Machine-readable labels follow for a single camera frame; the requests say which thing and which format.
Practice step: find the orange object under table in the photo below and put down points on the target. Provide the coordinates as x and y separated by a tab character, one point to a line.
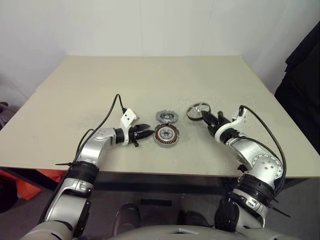
47	176

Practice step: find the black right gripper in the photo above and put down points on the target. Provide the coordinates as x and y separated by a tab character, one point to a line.
218	125

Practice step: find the grey round motor lid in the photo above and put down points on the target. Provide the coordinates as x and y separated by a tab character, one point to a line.
167	116

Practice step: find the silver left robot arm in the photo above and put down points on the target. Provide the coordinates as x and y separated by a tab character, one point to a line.
87	150

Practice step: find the grey robot torso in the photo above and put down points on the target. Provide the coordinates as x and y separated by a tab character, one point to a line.
175	233

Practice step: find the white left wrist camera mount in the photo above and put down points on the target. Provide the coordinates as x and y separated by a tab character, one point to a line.
127	117

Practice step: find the round motor housing with windings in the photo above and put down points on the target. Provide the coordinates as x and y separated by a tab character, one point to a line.
167	137

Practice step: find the black table frame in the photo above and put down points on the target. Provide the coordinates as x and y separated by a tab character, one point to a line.
150	181

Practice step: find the dark rounded shape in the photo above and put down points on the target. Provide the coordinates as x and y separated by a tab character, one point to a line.
127	218
193	218

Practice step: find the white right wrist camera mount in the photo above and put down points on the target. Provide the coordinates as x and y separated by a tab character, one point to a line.
232	125

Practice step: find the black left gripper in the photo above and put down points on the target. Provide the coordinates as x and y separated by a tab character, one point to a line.
134	135

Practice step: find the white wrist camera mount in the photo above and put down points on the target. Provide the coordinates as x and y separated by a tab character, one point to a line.
232	125
127	117

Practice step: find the person in black clothes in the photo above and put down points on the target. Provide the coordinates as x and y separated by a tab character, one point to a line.
300	87

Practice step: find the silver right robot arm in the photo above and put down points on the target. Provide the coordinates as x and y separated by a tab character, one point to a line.
252	152

